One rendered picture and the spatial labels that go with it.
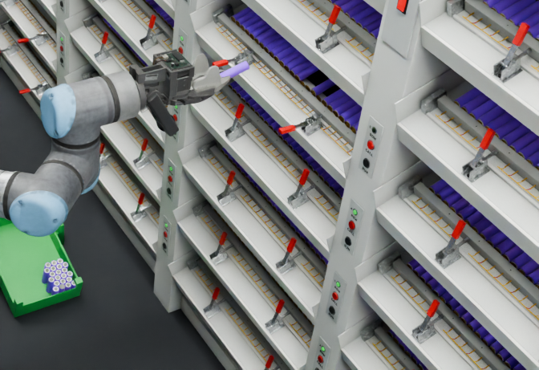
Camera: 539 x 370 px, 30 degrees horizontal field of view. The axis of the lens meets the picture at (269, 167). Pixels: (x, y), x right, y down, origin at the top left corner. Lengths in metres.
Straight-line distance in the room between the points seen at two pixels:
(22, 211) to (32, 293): 1.20
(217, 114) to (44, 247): 0.87
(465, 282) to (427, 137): 0.26
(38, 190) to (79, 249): 1.37
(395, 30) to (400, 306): 0.57
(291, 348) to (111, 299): 0.75
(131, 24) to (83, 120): 0.95
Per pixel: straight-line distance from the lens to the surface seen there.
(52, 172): 1.85
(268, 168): 2.29
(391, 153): 1.86
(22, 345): 2.90
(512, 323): 1.78
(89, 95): 1.85
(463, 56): 1.65
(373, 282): 2.06
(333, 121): 2.06
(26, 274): 3.03
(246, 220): 2.45
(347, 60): 1.94
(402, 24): 1.74
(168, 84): 1.92
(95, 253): 3.15
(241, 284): 2.57
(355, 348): 2.20
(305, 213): 2.19
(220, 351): 2.84
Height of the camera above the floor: 2.15
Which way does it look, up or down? 37 degrees down
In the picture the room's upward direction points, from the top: 9 degrees clockwise
